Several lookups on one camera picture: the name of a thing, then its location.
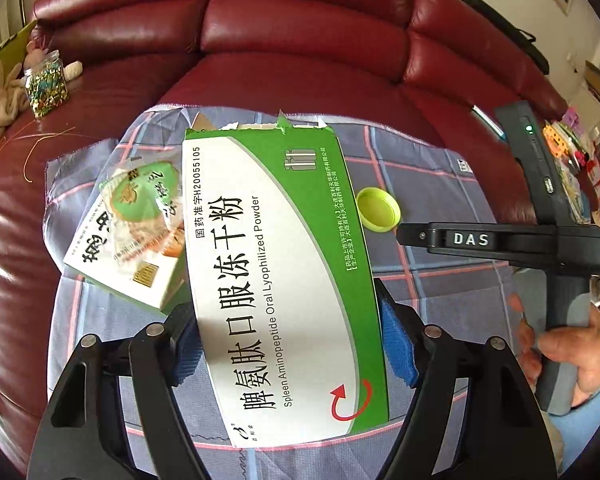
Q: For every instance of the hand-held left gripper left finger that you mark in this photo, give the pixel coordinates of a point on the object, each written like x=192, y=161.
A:
x=185, y=360

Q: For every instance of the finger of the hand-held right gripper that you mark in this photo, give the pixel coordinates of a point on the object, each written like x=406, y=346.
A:
x=430, y=237

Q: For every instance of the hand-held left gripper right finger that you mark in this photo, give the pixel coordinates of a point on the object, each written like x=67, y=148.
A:
x=397, y=345

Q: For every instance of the green and white medicine box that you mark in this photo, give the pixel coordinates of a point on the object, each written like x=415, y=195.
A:
x=280, y=285

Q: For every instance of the person's right forearm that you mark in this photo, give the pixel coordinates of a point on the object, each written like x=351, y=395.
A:
x=595, y=425

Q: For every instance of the person's right hand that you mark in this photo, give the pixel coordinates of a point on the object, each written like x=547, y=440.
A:
x=590, y=355

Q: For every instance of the grey plaid cloth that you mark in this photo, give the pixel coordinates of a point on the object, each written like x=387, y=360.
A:
x=430, y=185

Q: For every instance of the green bottle cap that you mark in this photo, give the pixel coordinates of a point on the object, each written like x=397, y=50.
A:
x=378, y=210

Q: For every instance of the small yellow and white box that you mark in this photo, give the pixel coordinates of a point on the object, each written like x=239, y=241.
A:
x=92, y=250

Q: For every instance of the clear plastic snack wrapper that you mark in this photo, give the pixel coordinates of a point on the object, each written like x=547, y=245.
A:
x=140, y=200

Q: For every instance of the black bag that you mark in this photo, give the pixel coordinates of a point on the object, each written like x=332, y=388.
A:
x=522, y=45

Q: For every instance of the red leather sofa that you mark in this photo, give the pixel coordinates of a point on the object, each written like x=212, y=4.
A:
x=305, y=35

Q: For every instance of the glass jar of glitter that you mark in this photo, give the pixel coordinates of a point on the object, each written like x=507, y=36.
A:
x=46, y=87

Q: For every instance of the beige plush toy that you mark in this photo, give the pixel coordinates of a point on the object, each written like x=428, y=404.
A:
x=5, y=105

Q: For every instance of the yellow-green cushion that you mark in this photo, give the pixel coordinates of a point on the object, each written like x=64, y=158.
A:
x=2, y=52

